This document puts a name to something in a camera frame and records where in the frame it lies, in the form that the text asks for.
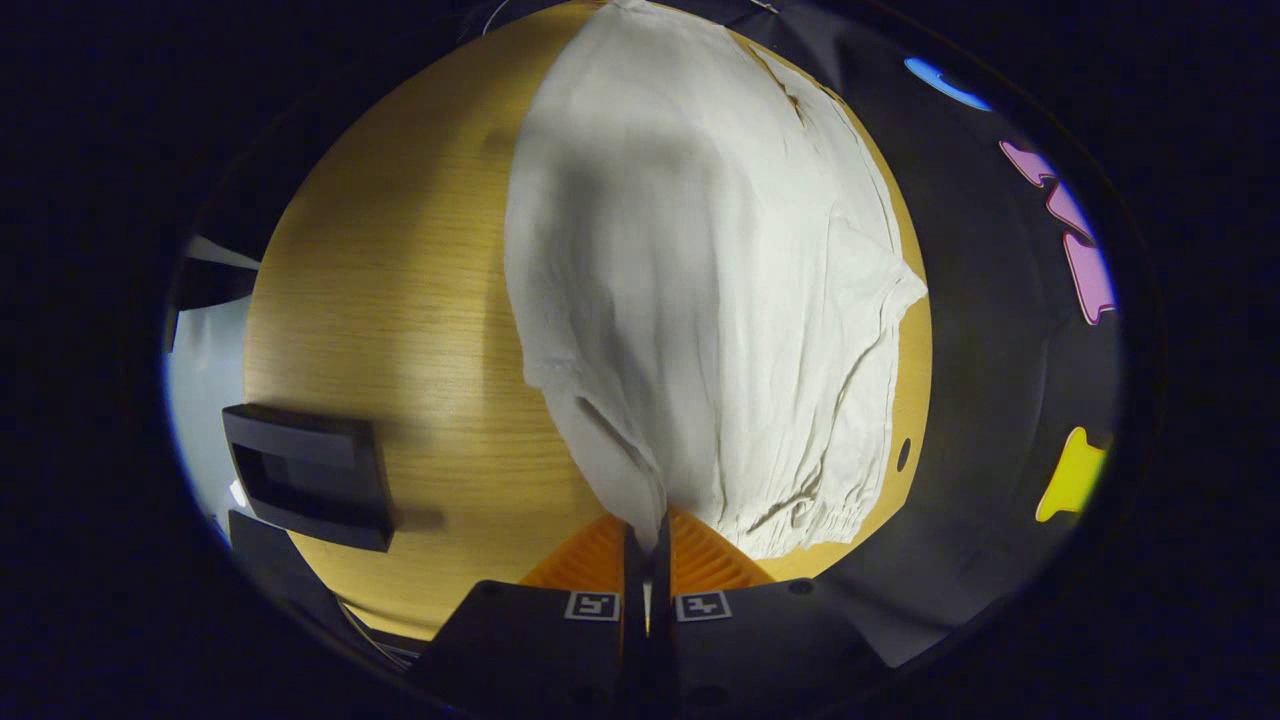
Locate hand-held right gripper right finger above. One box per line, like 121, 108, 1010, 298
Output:
648, 505, 893, 717

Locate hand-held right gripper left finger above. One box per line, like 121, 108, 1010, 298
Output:
405, 512, 647, 717

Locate white jeans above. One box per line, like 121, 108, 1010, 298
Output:
503, 0, 929, 561

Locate black backdrop cloth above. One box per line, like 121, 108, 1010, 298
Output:
740, 0, 1126, 669

